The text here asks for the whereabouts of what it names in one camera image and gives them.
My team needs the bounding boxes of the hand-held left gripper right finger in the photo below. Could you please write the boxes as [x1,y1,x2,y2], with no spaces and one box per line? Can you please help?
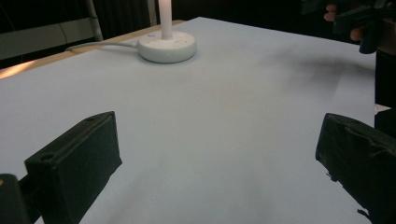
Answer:
[315,112,396,224]

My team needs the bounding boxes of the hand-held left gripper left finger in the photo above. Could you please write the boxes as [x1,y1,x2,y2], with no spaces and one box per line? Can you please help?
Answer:
[24,111,123,224]

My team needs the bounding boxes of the white metal stand pole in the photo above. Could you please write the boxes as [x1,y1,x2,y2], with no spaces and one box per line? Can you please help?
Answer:
[85,0,105,42]

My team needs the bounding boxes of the white round lamp base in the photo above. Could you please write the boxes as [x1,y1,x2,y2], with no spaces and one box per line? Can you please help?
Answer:
[136,0,198,64]

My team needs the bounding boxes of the dark curtain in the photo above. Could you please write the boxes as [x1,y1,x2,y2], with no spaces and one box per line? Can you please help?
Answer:
[92,0,162,40]

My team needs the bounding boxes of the white lamp cable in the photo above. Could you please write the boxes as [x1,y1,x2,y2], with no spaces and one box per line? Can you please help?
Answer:
[64,41,139,52]

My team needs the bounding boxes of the grey wall panel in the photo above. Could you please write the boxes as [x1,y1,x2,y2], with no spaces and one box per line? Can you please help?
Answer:
[0,17,98,62]

